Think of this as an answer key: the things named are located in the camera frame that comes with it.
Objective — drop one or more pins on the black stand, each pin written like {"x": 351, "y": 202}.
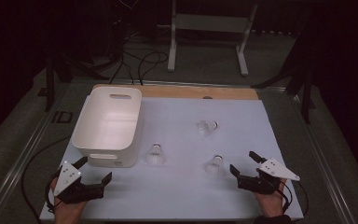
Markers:
{"x": 49, "y": 90}
{"x": 306, "y": 99}

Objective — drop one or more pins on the person's right hand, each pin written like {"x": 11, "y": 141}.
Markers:
{"x": 272, "y": 203}

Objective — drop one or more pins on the white metal stand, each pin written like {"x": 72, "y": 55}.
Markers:
{"x": 211, "y": 22}

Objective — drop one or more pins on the black floor socket plate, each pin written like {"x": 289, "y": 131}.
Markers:
{"x": 62, "y": 117}

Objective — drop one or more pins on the person's left hand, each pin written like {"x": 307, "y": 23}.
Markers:
{"x": 66, "y": 213}

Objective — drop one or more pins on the white table mat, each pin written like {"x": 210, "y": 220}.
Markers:
{"x": 183, "y": 193}

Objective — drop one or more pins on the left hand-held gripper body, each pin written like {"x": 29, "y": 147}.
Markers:
{"x": 74, "y": 189}

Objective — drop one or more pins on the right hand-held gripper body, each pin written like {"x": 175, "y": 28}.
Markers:
{"x": 276, "y": 170}

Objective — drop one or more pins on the wooden table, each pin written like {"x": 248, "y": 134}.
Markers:
{"x": 183, "y": 92}

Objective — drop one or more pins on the white shuttlecock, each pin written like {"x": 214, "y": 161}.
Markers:
{"x": 214, "y": 166}
{"x": 155, "y": 155}
{"x": 206, "y": 127}

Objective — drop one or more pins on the white plastic bin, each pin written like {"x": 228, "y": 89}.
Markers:
{"x": 108, "y": 124}

